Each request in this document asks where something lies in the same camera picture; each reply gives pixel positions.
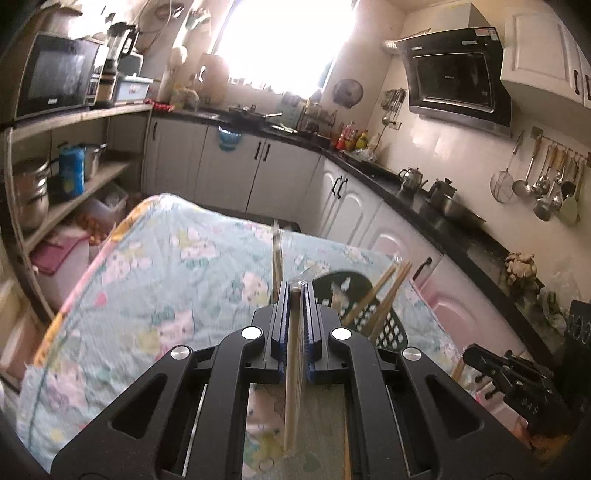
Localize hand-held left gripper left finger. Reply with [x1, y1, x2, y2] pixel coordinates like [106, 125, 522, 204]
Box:
[50, 281, 296, 480]

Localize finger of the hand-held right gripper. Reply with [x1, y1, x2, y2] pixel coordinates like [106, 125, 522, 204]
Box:
[463, 344, 514, 398]

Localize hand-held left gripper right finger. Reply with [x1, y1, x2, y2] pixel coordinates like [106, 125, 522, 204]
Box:
[300, 281, 543, 480]

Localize bamboo chopstick pair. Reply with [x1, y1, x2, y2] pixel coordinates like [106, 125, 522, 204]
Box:
[367, 261, 413, 337]
[271, 220, 305, 457]
[342, 264, 400, 326]

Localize black mesh utensil basket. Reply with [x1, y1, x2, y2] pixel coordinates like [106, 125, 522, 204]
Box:
[311, 270, 409, 352]

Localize row of hanging utensils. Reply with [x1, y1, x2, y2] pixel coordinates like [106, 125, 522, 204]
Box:
[531, 127, 591, 227]

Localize ginger root bunch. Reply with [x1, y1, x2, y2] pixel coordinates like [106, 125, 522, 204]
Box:
[505, 251, 540, 291]

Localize clear plastic bags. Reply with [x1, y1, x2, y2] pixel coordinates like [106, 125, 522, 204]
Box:
[540, 258, 583, 324]

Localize printed blanket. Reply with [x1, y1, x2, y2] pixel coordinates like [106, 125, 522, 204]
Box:
[14, 194, 467, 480]

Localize steel basin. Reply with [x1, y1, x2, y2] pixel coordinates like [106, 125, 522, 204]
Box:
[441, 194, 488, 222]

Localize black kitchen countertop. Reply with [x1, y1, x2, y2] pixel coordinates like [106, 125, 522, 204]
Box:
[152, 106, 573, 361]

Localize white kitchen cabinets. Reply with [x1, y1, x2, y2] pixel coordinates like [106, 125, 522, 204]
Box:
[143, 115, 513, 352]

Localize black kettle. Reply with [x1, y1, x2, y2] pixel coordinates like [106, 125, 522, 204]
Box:
[427, 178, 458, 204]

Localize steel ladle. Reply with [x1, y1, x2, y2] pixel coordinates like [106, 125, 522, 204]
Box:
[512, 136, 541, 197]

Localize steel kettle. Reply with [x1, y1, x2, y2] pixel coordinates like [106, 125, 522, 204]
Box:
[398, 167, 428, 192]

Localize blue hanging bag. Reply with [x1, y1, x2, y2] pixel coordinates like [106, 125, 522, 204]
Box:
[217, 127, 243, 152]

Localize clear box of oranges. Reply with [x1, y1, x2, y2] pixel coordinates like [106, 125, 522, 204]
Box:
[76, 185, 129, 245]

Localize dish rack with jars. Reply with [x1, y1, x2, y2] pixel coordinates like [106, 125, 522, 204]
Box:
[295, 99, 335, 134]

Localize black wok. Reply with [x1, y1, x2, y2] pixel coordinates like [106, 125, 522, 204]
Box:
[228, 105, 283, 121]

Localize pink storage box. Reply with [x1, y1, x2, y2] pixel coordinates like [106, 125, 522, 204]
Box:
[30, 226, 90, 315]

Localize hanging kitchen tools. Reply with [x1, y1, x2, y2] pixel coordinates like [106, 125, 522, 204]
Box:
[382, 88, 407, 125]

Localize small steel pot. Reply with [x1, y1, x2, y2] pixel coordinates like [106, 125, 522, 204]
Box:
[83, 143, 108, 181]

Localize blue tin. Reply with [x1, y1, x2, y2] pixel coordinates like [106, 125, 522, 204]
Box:
[58, 144, 86, 197]

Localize wooden cutting board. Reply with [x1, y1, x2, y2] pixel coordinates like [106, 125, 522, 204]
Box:
[198, 53, 229, 104]

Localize large steel pot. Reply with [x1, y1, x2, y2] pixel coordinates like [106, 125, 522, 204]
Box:
[11, 159, 51, 232]

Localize range hood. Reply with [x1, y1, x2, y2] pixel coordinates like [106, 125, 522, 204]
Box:
[394, 27, 513, 127]

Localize blue plastic crate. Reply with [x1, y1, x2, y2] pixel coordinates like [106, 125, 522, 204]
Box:
[111, 74, 154, 104]

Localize window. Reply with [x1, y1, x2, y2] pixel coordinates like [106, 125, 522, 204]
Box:
[217, 0, 356, 93]

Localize wooden shelf rack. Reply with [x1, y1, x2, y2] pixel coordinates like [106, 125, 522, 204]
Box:
[0, 104, 153, 324]

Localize grey small appliance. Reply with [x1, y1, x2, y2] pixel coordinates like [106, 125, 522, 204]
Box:
[121, 52, 144, 77]

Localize white upper cabinet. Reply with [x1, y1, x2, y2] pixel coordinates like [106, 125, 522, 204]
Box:
[501, 0, 591, 107]

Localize blender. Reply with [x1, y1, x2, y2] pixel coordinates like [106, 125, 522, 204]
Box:
[99, 22, 139, 104]

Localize black microwave oven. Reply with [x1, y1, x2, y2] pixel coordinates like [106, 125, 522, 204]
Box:
[14, 31, 106, 121]

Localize hanging wire strainer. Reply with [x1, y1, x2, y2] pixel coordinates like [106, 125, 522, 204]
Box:
[490, 131, 527, 204]

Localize round wall fan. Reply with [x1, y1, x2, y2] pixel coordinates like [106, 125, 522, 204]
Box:
[332, 78, 365, 109]

